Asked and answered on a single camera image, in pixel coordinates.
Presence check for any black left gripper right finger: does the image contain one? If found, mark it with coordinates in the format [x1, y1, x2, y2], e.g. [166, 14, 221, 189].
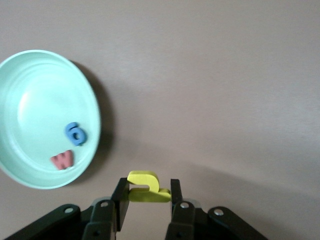
[164, 178, 198, 240]

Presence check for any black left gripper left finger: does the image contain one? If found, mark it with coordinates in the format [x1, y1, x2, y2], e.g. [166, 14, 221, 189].
[82, 177, 131, 240]

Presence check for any yellow foam lowercase h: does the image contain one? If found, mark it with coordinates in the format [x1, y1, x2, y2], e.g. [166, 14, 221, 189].
[127, 170, 172, 203]

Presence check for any pink foam letter w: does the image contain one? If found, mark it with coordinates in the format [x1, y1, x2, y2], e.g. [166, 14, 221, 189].
[50, 149, 75, 170]

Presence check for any blue foam letter g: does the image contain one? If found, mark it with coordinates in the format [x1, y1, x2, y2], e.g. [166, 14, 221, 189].
[64, 121, 88, 147]

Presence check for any green plate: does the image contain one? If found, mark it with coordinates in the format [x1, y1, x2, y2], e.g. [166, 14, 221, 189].
[0, 49, 102, 190]

